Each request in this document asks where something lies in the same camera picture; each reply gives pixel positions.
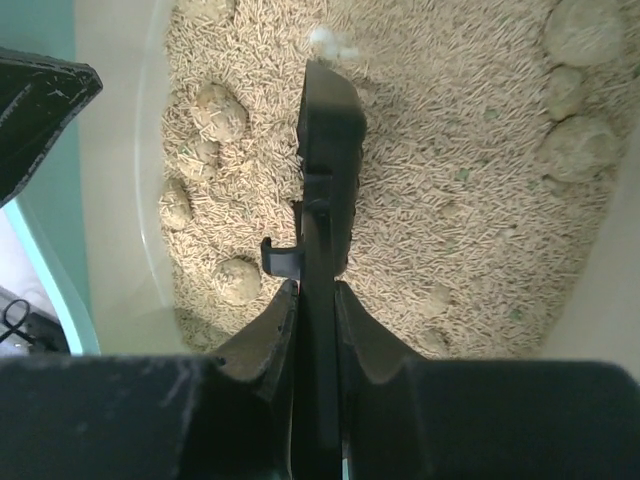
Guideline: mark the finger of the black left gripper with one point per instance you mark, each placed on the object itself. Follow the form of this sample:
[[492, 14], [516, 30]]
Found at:
[[40, 96]]

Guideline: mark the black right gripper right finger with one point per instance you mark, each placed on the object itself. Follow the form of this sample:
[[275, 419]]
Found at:
[[408, 417]]

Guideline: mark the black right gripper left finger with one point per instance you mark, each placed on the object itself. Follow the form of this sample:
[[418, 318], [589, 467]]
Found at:
[[225, 415]]

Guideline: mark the teal plastic litter box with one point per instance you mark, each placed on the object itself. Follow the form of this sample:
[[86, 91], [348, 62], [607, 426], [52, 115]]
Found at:
[[89, 219]]

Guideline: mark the black slotted litter scoop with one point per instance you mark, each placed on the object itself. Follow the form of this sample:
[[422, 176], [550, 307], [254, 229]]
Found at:
[[331, 130]]

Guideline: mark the litter clump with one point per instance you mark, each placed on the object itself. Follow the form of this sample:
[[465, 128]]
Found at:
[[584, 33], [565, 92], [215, 10], [174, 208], [578, 148], [237, 281], [218, 115], [198, 160]]

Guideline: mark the beige pellet cat litter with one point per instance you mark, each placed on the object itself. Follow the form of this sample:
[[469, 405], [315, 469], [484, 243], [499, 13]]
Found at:
[[462, 245]]

